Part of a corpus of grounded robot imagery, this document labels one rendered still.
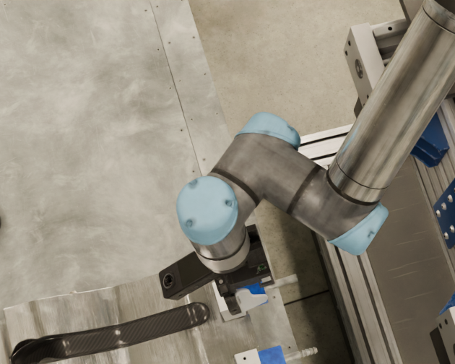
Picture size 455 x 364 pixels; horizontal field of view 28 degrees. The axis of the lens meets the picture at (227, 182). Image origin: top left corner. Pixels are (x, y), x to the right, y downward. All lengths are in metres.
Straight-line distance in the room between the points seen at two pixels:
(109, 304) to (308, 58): 1.34
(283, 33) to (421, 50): 1.68
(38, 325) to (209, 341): 0.27
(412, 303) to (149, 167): 0.85
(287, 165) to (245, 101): 1.44
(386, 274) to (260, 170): 1.13
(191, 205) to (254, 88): 1.51
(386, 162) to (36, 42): 0.89
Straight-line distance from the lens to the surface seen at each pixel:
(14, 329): 1.46
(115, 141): 1.67
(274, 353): 1.46
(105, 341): 1.48
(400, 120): 1.04
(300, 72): 2.62
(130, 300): 1.49
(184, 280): 1.30
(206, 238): 1.11
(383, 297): 2.22
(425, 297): 2.24
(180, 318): 1.49
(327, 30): 2.69
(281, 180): 1.13
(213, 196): 1.10
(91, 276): 1.60
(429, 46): 1.01
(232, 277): 1.29
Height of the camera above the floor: 2.34
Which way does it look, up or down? 71 degrees down
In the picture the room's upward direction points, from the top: 3 degrees clockwise
